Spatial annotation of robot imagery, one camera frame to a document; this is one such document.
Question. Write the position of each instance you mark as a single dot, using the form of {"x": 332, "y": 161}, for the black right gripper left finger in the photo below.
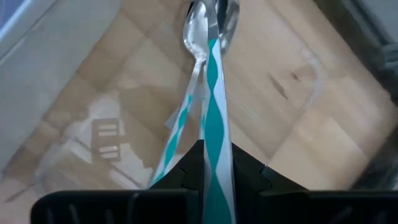
{"x": 174, "y": 202}

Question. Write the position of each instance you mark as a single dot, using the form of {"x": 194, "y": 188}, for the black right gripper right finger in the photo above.
{"x": 280, "y": 205}

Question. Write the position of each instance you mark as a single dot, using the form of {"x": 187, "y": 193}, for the clear transparent plastic bin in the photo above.
{"x": 280, "y": 109}

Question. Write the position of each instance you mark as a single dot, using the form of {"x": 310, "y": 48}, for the white plastic bin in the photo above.
{"x": 37, "y": 62}

